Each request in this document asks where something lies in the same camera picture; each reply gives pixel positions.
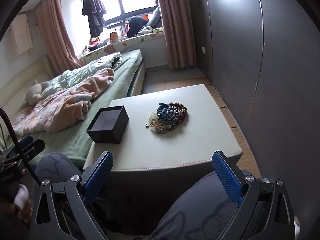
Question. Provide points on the white wall socket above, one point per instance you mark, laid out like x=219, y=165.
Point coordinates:
x=204, y=50

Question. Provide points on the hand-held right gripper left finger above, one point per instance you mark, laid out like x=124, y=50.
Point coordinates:
x=97, y=177

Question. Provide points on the person's left leg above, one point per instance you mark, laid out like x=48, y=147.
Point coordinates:
x=55, y=165

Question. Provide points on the bed with green sheet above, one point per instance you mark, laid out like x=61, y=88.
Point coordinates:
x=125, y=80

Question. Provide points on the row of books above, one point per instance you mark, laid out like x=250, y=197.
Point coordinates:
x=123, y=30

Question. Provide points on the white square table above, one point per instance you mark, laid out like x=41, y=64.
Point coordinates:
x=200, y=135

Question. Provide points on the pale green quilt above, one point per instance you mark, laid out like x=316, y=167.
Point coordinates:
x=82, y=75

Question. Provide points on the pink printed blanket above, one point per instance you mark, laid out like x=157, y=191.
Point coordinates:
x=62, y=105

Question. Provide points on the dark bag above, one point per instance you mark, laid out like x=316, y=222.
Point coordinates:
x=135, y=25

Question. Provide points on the black square box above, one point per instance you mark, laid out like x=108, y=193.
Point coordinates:
x=105, y=135

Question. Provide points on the beige hanging cloth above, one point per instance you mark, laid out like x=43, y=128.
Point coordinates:
x=22, y=35

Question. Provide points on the beige plush toy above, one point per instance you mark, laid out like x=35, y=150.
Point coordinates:
x=33, y=92

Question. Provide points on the grey pillow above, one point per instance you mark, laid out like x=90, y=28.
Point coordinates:
x=155, y=17

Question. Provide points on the printed window seat cushion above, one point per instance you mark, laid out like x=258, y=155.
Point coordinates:
x=130, y=42

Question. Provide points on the flattened cardboard sheets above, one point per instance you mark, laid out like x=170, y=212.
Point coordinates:
x=225, y=102

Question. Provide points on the pink curtain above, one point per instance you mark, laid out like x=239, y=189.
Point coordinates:
x=57, y=35
x=175, y=30

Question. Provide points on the black hanging clothes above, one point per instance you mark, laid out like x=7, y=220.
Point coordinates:
x=93, y=5

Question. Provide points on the grey floor mat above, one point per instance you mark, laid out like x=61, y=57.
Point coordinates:
x=162, y=76

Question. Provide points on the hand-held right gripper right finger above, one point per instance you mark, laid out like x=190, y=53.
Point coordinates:
x=227, y=180

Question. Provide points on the orange paper bag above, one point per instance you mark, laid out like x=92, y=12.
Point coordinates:
x=114, y=37

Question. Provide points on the grey wardrobe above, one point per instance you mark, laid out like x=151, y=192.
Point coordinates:
x=237, y=42

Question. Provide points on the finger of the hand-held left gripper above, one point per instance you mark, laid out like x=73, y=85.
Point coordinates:
x=25, y=142
x=35, y=148

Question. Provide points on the person's left hand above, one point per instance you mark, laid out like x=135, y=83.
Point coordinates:
x=21, y=200

